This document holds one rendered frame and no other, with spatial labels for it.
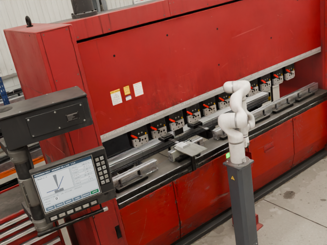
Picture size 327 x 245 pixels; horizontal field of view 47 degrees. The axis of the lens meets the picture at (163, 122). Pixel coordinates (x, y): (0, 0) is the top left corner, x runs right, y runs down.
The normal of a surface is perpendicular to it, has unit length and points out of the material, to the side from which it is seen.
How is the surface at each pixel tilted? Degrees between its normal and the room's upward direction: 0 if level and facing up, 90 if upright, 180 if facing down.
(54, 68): 90
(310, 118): 90
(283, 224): 0
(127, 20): 90
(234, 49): 90
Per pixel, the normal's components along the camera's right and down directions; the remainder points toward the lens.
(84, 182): 0.42, 0.27
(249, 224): 0.61, 0.20
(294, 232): -0.17, -0.91
